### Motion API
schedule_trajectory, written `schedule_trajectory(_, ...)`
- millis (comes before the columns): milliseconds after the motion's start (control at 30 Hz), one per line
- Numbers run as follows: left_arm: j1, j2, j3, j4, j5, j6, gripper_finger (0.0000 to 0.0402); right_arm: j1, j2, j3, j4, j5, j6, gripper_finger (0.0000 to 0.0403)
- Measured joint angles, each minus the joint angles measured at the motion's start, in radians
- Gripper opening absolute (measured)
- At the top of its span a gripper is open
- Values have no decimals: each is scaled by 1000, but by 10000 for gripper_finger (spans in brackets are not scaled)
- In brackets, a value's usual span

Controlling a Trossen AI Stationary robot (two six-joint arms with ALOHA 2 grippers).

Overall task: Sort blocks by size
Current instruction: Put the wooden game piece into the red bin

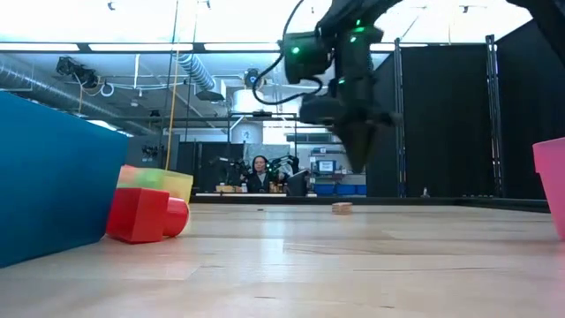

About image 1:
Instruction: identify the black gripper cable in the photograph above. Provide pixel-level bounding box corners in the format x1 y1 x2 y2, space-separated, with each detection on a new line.
252 0 326 107

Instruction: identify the blue plastic bin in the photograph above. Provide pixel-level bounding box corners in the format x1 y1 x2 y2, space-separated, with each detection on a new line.
0 91 130 269

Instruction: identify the pink plastic bin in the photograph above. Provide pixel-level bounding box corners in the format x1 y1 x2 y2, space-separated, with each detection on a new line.
531 136 565 242

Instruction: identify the black ceiling camera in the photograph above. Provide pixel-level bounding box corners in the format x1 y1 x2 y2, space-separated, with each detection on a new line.
55 56 101 89
243 68 266 92

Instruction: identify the yellow hanging cable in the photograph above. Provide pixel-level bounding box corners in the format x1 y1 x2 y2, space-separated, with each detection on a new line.
163 0 182 172

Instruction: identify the large metal duct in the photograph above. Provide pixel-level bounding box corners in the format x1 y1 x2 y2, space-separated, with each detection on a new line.
0 61 155 138

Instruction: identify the white cylindrical tank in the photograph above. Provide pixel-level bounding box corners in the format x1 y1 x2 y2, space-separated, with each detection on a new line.
231 87 265 114

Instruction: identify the person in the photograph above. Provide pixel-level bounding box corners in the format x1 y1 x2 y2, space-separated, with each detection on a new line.
245 155 275 194

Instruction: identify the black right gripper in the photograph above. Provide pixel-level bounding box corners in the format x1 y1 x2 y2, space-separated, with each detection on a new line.
298 65 402 174

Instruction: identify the yellow translucent plastic bin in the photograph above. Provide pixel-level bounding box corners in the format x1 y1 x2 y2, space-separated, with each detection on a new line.
116 165 194 205

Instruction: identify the red chunky toy block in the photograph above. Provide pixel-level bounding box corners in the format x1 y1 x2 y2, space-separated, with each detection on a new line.
105 187 192 245

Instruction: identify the ribbed flexible duct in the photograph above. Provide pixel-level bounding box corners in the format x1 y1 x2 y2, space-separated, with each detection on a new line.
176 53 217 92

